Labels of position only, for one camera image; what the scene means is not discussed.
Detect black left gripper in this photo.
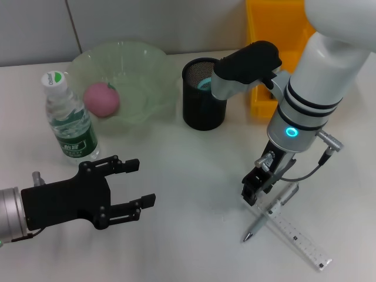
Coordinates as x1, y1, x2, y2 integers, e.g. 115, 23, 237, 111
20, 155, 156, 232

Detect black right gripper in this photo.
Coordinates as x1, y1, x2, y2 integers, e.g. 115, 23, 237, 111
240, 140, 297, 207

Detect clear plastic ruler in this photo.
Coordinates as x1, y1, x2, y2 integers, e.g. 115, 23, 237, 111
252, 195, 333, 273

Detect clear water bottle green label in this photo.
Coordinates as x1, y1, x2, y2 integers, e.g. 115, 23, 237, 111
41, 70, 100, 167

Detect pink peach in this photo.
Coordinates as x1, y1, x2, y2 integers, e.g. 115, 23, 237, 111
83, 82, 120, 118

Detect blue scissors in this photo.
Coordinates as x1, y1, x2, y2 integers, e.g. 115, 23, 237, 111
196, 76, 213, 92

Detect silver ballpoint pen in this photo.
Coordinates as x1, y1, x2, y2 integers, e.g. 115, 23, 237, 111
240, 182, 300, 243

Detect black mesh pen cup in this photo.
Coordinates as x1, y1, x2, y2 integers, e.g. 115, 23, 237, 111
181, 57, 227, 132

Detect pale green glass fruit bowl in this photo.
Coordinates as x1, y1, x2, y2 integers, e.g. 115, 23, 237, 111
65, 40, 180, 137

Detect yellow plastic storage bin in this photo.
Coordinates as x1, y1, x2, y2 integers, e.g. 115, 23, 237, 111
246, 0, 317, 118

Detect right wrist connector cable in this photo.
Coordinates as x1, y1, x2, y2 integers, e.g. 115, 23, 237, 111
254, 130, 344, 182

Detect wrist connector cable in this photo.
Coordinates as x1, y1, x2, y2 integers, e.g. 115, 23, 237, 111
10, 227, 45, 243
254, 130, 344, 182

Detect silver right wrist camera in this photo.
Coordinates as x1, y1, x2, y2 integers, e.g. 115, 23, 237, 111
210, 40, 283, 101

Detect left wrist connector cable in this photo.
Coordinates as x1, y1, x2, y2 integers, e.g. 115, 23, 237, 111
10, 227, 45, 243

